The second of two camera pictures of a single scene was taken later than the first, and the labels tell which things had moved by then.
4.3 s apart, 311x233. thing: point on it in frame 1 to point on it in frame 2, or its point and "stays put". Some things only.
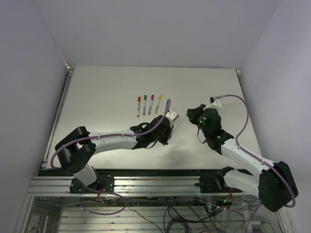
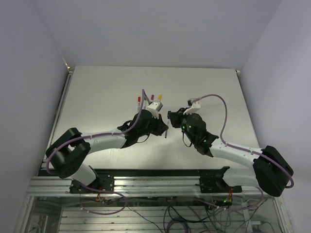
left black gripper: x=164 y=141 to x=161 y=126
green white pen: x=145 y=97 stays put
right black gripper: x=194 y=113 to x=175 y=117
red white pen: x=139 y=104 stays put
